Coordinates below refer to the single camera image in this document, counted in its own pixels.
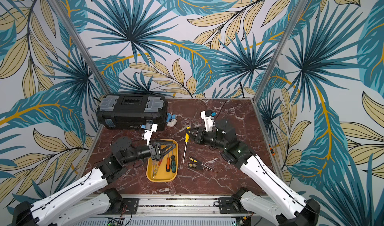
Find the yellow dotted black screwdriver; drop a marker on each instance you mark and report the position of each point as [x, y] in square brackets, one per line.
[195, 166]

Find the long yellow black screwdriver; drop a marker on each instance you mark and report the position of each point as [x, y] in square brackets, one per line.
[186, 143]

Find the orange black handle screwdriver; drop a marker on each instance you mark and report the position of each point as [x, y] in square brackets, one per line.
[168, 164]

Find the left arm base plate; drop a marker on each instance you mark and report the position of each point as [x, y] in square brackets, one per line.
[123, 206]

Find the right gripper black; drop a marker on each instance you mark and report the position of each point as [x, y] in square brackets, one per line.
[200, 136]

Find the green black handle screwdriver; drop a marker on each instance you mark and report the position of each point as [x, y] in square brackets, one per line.
[173, 164]

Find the yellow plastic tray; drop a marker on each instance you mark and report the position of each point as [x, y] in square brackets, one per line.
[163, 176]

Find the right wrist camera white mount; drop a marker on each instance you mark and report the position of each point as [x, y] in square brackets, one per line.
[209, 118]

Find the white blue plug adapter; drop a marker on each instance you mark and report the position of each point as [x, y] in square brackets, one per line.
[171, 120]

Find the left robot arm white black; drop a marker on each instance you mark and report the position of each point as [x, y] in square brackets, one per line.
[65, 207]

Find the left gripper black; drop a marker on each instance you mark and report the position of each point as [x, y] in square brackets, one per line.
[156, 152]

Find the aluminium front rail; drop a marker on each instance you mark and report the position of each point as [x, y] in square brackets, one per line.
[180, 209]

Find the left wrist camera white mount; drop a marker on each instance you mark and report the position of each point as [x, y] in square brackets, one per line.
[149, 129]

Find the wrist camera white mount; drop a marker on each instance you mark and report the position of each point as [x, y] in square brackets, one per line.
[209, 118]
[149, 129]

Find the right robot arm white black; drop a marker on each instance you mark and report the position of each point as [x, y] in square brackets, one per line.
[286, 207]

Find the yellow black handle screwdriver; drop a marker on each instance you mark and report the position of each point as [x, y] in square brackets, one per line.
[198, 162]

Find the black plastic toolbox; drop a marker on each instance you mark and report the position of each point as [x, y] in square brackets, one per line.
[131, 111]

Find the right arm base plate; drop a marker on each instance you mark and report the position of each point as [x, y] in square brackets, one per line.
[228, 205]

